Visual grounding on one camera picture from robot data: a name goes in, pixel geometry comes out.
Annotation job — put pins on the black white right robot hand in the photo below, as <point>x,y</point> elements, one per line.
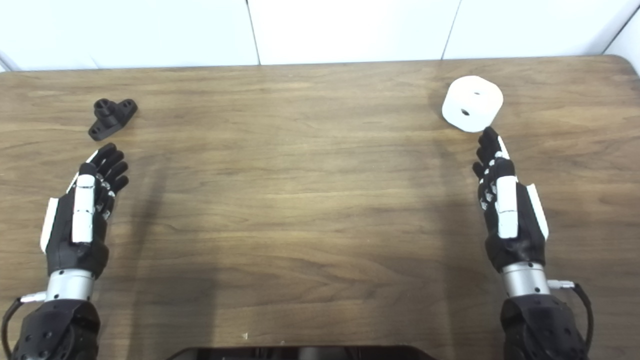
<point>507,210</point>

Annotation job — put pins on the black flanged holder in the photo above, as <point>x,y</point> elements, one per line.
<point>107,120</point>

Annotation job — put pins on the round white piece with holes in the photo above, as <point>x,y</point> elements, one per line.
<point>475,102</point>

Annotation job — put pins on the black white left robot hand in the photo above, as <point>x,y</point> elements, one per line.
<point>82,215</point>

